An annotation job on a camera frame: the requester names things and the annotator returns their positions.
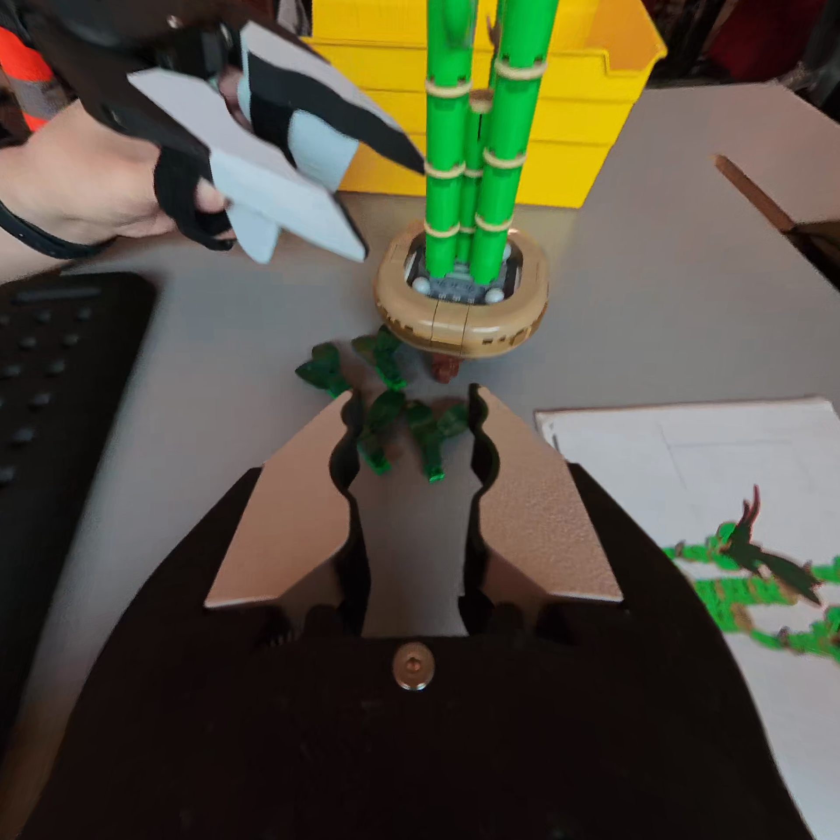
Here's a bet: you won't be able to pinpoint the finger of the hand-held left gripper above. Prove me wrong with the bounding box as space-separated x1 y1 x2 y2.
235 21 427 193
127 67 370 265

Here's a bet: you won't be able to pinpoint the green lego bamboo plant model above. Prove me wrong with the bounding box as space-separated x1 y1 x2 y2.
373 0 562 385

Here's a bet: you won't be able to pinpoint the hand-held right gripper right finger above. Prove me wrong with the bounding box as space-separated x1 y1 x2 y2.
458 383 625 635

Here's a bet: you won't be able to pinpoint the lego instruction booklet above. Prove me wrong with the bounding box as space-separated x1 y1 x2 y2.
534 395 840 840

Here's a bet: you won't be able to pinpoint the black keyboard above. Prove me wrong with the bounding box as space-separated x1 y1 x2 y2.
0 272 159 746

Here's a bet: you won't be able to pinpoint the black wristband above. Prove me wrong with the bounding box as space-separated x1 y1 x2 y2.
0 200 116 261

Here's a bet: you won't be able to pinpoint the person's left hand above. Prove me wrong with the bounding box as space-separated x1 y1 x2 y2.
0 101 236 245

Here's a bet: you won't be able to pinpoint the yellow plastic bin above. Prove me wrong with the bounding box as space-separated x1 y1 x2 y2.
305 0 669 210

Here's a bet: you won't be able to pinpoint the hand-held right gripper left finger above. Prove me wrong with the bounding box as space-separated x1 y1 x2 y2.
205 392 370 635

